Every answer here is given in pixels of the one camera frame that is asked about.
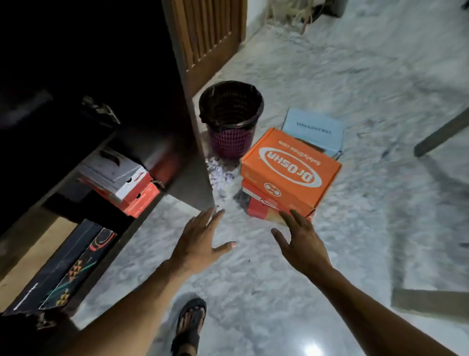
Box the person's left hand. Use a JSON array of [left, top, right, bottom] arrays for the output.
[[170, 207, 237, 276]]

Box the person's right hand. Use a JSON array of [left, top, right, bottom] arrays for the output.
[[270, 209, 333, 276]]

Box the red Skechers GoWalk shoe box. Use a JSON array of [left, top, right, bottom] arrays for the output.
[[79, 172, 161, 219]]

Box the red Nike shoe box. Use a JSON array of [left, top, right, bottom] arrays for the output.
[[241, 178, 317, 222]]

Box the pile of paper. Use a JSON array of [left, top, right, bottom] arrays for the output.
[[205, 156, 236, 200]]

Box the orange Dr.Osha shoe box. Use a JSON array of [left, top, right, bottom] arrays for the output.
[[240, 127, 342, 218]]

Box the white Skechers ArchFit shoe box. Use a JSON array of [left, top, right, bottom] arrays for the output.
[[79, 146, 148, 201]]

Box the light blue Veranevada box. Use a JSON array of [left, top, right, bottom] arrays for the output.
[[281, 107, 345, 159]]

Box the dark grey Onitsuka Tiger box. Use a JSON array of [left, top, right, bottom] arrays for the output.
[[1, 219, 104, 316]]

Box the dark wooden cabinet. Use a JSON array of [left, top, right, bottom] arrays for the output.
[[0, 0, 184, 329]]

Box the person's left forearm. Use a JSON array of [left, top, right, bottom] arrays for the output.
[[64, 258, 191, 356]]

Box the person's right forearm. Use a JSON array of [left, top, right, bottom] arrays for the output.
[[300, 266, 459, 356]]

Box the person's left foot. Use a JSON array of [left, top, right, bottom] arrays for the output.
[[177, 308, 204, 356]]

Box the black sandal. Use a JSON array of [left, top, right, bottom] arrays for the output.
[[171, 297, 208, 356]]

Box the brown wooden slatted door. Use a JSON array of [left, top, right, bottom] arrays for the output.
[[171, 0, 248, 98]]

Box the white power cable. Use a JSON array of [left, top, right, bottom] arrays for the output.
[[267, 0, 317, 36]]

